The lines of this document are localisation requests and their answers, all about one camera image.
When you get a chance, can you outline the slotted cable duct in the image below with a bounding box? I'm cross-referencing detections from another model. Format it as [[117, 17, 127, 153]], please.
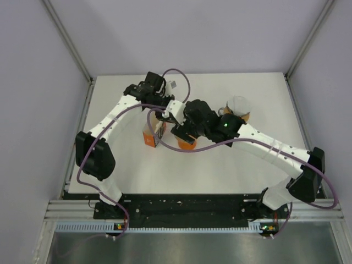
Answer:
[[56, 222, 278, 234]]

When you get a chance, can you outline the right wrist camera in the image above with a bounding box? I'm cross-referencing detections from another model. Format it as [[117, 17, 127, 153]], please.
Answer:
[[162, 100, 186, 125]]

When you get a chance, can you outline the wooden ring with hole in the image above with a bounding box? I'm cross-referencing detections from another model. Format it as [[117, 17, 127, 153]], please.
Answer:
[[222, 106, 251, 123]]

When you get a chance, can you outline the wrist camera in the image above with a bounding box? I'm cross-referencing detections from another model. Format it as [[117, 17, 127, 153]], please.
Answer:
[[163, 80, 177, 97], [162, 100, 186, 125]]

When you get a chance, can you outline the orange glass beaker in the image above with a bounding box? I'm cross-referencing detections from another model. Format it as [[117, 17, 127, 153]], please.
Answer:
[[177, 139, 197, 151]]

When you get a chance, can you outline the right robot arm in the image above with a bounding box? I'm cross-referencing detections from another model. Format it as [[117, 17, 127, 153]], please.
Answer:
[[163, 100, 325, 218]]

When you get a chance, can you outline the white paper coffee filter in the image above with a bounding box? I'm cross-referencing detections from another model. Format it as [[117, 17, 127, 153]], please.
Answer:
[[226, 96, 251, 116]]

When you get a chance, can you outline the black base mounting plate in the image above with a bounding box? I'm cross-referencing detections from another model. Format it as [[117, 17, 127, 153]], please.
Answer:
[[93, 194, 288, 228]]

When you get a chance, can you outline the grey glass server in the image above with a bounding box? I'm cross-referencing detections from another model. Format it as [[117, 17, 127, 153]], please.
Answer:
[[218, 107, 225, 116]]

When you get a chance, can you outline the right aluminium corner post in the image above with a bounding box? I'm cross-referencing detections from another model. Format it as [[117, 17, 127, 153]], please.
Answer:
[[284, 0, 337, 81]]

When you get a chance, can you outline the orange filter box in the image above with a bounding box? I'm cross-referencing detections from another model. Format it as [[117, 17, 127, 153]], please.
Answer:
[[142, 116, 167, 148]]

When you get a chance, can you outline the aluminium corner post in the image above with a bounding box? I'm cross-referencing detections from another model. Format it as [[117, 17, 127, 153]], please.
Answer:
[[284, 0, 337, 81], [40, 0, 93, 83]]

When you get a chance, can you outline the left aluminium corner post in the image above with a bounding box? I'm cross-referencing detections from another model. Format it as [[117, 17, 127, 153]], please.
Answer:
[[40, 0, 93, 83]]

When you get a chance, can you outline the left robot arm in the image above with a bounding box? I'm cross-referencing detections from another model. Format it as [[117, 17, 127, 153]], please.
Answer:
[[75, 72, 176, 218]]

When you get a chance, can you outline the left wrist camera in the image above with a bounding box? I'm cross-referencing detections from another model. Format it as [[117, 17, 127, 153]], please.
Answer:
[[163, 80, 177, 97]]

